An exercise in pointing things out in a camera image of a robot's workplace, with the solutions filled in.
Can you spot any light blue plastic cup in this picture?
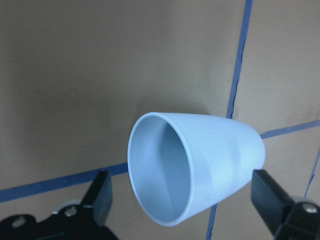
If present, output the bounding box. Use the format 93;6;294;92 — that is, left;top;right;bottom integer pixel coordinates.
127;112;266;227

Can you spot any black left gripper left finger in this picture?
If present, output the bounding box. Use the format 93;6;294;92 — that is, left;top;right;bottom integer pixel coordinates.
0;171;118;240

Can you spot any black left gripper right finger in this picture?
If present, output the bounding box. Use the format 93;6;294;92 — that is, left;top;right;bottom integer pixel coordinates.
250;169;320;240

